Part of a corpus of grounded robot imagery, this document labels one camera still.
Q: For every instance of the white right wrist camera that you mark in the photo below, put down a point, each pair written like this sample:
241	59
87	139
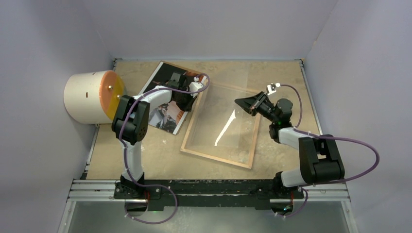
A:
272	88

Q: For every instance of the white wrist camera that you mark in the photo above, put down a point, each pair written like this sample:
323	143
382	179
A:
195	86
272	88

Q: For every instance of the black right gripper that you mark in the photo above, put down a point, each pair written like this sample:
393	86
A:
252	104

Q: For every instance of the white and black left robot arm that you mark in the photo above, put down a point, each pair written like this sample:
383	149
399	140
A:
131	120

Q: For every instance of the white cylinder with orange lid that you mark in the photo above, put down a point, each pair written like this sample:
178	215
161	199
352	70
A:
92	98

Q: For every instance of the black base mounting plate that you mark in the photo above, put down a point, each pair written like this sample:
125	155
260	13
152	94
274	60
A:
263	194

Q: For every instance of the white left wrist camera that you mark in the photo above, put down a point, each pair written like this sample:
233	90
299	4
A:
195	86

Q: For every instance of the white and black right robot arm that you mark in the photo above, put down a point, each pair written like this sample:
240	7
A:
319	157

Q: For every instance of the wooden picture frame with glass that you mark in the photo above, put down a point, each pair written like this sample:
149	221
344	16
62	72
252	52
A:
219	129

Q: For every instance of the aluminium extrusion rail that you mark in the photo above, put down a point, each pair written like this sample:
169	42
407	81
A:
103	190

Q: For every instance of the printed photo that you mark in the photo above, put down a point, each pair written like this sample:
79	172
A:
165	114

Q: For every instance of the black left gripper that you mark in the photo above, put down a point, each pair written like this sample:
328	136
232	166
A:
188	107

